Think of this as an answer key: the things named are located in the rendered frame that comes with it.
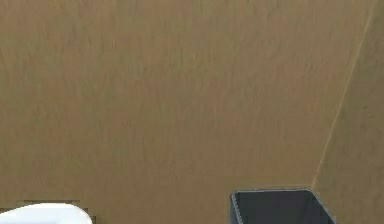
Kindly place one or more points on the dark grey trash can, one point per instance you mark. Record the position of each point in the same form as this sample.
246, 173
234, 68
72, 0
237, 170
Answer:
280, 208

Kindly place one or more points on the white toilet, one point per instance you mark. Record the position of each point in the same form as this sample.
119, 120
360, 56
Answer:
43, 215

